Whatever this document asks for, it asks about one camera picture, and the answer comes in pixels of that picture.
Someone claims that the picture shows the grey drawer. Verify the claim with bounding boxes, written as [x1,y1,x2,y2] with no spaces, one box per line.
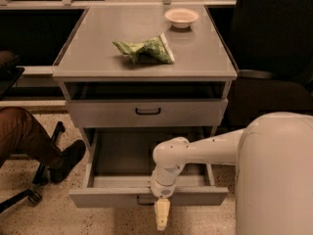
[67,99,228,128]
[69,127,229,208]

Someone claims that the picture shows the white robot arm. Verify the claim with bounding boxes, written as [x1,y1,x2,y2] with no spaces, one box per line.
[151,112,313,235]

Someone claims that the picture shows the grey drawer cabinet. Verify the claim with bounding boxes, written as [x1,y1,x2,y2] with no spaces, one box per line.
[54,4,236,137]

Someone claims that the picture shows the dark shoe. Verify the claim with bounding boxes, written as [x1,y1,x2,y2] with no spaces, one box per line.
[49,140,86,184]

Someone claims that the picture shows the green chip bag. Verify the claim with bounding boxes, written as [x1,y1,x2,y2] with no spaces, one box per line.
[112,34,175,64]

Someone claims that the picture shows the person leg brown trousers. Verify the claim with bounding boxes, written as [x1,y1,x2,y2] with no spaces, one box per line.
[0,107,63,168]

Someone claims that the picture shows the white bowl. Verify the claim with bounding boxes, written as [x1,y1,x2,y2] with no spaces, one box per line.
[164,8,199,28]

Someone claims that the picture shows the black office chair left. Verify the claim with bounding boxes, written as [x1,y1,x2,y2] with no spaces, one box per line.
[0,50,65,213]

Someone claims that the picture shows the black office chair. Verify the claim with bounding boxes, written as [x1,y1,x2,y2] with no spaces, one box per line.
[225,0,313,128]
[0,50,65,213]

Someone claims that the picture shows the black office chair right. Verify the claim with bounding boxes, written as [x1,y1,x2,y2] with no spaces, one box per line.
[225,0,313,128]

